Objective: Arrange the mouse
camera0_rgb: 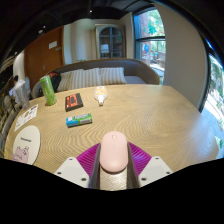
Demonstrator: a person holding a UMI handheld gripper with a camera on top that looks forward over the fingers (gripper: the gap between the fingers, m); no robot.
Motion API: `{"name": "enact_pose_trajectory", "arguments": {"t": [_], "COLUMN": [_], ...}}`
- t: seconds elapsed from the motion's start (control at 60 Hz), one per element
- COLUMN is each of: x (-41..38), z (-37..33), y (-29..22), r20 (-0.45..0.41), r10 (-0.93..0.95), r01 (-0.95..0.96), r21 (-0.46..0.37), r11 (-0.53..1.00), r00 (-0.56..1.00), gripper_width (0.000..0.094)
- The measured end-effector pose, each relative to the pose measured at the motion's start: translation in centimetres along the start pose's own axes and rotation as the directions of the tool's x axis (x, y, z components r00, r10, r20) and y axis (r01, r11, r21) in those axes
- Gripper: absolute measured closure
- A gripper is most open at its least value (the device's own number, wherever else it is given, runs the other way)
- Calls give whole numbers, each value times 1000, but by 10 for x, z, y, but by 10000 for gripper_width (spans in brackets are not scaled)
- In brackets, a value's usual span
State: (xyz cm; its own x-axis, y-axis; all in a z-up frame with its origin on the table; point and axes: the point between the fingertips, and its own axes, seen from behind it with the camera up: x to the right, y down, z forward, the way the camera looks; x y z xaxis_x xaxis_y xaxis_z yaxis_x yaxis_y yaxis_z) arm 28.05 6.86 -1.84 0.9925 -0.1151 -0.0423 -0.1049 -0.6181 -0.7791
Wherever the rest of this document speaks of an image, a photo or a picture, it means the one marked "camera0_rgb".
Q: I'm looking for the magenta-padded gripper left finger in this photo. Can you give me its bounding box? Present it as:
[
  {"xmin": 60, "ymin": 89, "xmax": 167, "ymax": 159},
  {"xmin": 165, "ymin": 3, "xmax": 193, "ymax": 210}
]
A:
[{"xmin": 54, "ymin": 142, "xmax": 103, "ymax": 191}]

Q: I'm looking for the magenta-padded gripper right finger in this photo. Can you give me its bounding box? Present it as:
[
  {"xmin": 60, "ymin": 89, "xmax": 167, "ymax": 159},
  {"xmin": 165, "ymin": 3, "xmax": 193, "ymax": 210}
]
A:
[{"xmin": 126, "ymin": 141, "xmax": 174, "ymax": 190}]

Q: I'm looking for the pink computer mouse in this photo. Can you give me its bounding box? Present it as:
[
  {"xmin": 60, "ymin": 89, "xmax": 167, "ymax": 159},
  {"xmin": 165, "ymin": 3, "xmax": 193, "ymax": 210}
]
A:
[{"xmin": 99, "ymin": 130, "xmax": 130, "ymax": 174}]

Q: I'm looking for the round white mouse pad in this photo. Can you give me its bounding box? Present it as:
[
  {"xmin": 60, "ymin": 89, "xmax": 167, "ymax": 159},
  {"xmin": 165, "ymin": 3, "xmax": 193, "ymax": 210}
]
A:
[{"xmin": 12, "ymin": 124, "xmax": 42, "ymax": 166}]

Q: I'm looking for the small green blue pack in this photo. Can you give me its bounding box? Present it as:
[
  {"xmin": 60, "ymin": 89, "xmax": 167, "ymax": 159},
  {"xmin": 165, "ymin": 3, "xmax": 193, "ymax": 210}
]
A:
[{"xmin": 65, "ymin": 112, "xmax": 93, "ymax": 128}]

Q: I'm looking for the flat black box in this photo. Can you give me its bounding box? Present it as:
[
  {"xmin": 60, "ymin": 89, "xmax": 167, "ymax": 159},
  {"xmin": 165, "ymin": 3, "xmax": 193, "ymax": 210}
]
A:
[{"xmin": 64, "ymin": 92, "xmax": 84, "ymax": 112}]

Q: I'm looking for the white sticker sheet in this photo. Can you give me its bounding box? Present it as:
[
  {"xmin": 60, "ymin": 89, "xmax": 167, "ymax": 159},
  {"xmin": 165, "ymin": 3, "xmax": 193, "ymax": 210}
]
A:
[{"xmin": 13, "ymin": 103, "xmax": 39, "ymax": 132}]

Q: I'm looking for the white orange squeeze tube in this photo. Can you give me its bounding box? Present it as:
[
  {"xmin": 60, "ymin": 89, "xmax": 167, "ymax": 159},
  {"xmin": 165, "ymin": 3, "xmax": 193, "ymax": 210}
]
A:
[{"xmin": 93, "ymin": 85, "xmax": 108, "ymax": 107}]

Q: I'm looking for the green drink can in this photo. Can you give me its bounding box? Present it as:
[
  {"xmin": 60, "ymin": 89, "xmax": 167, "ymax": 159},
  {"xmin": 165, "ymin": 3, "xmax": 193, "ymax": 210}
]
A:
[{"xmin": 39, "ymin": 74, "xmax": 58, "ymax": 107}]

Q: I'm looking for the large side window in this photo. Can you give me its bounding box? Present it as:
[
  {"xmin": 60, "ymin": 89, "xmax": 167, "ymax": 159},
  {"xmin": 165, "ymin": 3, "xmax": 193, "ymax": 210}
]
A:
[{"xmin": 199, "ymin": 39, "xmax": 224, "ymax": 159}]

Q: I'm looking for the striped cushion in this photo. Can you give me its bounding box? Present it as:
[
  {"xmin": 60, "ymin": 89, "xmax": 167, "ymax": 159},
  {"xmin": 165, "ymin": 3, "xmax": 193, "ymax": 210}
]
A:
[
  {"xmin": 99, "ymin": 66, "xmax": 128, "ymax": 86},
  {"xmin": 57, "ymin": 68, "xmax": 85, "ymax": 93},
  {"xmin": 71, "ymin": 67, "xmax": 103, "ymax": 90}
]

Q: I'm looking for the black backpack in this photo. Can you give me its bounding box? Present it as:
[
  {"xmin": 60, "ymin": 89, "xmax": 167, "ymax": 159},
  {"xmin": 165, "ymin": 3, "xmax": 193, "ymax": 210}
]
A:
[{"xmin": 48, "ymin": 71, "xmax": 62, "ymax": 93}]

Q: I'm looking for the curved brown sofa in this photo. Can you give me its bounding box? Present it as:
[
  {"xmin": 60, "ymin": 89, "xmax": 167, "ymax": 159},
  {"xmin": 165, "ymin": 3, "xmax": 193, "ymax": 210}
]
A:
[{"xmin": 31, "ymin": 58, "xmax": 161, "ymax": 99}]

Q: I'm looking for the brown wooden door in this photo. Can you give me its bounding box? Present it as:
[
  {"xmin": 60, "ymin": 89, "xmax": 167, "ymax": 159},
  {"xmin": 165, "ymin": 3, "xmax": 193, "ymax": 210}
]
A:
[{"xmin": 23, "ymin": 25, "xmax": 65, "ymax": 89}]

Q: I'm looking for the dark-framed window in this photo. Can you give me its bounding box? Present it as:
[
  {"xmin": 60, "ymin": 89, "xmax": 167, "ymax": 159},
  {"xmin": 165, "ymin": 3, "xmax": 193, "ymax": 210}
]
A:
[{"xmin": 133, "ymin": 8, "xmax": 167, "ymax": 84}]

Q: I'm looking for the arched glass-door cabinet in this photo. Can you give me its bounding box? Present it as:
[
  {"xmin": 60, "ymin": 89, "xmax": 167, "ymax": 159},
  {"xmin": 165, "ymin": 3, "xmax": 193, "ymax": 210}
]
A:
[{"xmin": 94, "ymin": 23, "xmax": 127, "ymax": 60}]

